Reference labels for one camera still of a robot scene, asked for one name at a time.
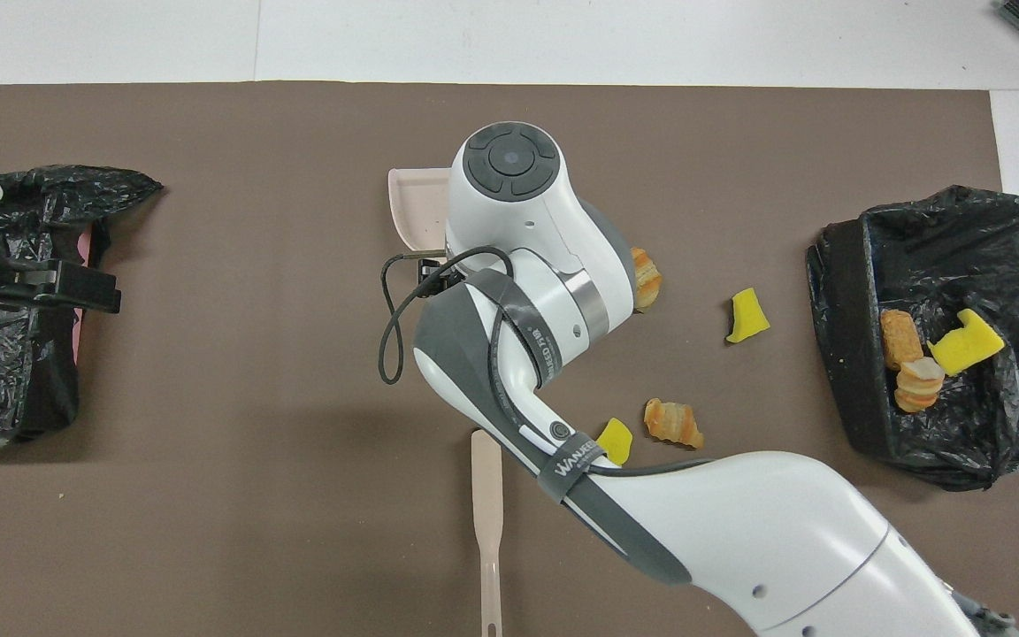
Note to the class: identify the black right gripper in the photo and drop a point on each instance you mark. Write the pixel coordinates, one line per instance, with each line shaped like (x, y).
(434, 279)

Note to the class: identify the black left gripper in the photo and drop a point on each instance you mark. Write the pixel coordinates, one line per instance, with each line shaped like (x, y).
(23, 287)

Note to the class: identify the beige plastic dustpan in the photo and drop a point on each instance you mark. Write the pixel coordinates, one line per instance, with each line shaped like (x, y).
(417, 208)

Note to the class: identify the large striped toy croissant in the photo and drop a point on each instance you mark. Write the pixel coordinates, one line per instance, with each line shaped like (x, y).
(648, 281)

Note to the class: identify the large yellow sponge piece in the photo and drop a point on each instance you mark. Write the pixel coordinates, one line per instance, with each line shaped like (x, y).
(617, 440)

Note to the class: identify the small striped toy croissant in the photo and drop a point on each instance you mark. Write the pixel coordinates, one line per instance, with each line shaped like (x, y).
(673, 423)

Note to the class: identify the small yellow sponge piece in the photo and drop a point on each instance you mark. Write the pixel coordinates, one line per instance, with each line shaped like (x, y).
(747, 318)

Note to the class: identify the brown toy nugget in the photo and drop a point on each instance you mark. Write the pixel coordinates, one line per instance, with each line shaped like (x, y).
(899, 336)

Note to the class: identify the pale toy dumpling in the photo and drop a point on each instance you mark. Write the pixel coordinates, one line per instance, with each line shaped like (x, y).
(919, 385)

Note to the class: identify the notched yellow sponge piece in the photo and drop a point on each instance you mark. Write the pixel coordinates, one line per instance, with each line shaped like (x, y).
(965, 345)

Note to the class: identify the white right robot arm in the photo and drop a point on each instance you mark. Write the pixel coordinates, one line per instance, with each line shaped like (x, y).
(518, 230)

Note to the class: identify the brown table mat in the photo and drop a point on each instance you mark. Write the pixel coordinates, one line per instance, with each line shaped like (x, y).
(253, 398)

